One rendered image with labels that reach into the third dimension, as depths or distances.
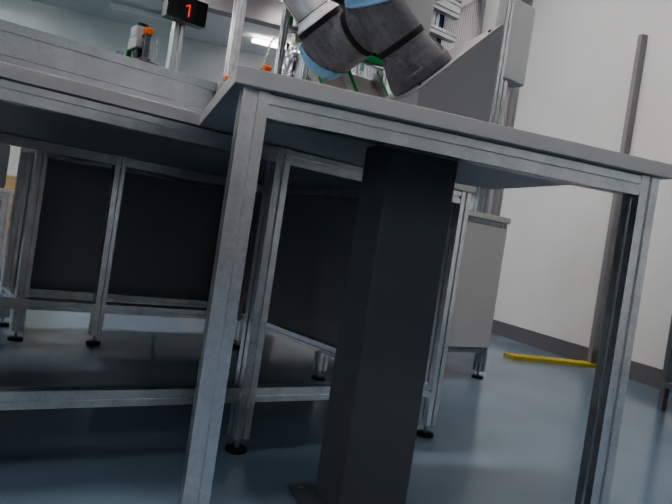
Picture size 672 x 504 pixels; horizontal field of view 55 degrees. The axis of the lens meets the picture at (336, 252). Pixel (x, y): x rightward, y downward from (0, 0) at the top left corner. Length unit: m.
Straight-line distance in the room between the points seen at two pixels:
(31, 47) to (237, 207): 0.70
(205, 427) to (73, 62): 0.89
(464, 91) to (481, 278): 2.07
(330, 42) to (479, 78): 0.34
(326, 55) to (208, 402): 0.81
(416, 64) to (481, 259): 2.06
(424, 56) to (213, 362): 0.78
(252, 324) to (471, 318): 1.84
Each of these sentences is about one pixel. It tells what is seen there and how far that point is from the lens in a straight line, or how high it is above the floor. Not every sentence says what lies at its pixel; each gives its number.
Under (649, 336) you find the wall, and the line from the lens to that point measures 4.64.
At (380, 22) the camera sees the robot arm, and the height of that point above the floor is 1.08.
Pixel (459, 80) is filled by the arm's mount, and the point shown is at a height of 0.98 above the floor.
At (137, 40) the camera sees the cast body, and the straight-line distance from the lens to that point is 1.84.
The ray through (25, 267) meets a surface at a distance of 2.95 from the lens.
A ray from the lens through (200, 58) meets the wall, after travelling 12.24.
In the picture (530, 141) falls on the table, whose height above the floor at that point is 0.84.
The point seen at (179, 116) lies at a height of 0.84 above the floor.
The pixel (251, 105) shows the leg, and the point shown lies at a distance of 1.09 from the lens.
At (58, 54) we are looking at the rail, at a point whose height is 0.92.
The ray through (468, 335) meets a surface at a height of 0.23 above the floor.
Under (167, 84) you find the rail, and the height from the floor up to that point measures 0.92.
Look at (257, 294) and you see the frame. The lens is 1.73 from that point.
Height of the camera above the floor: 0.60
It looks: 1 degrees down
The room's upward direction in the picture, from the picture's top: 9 degrees clockwise
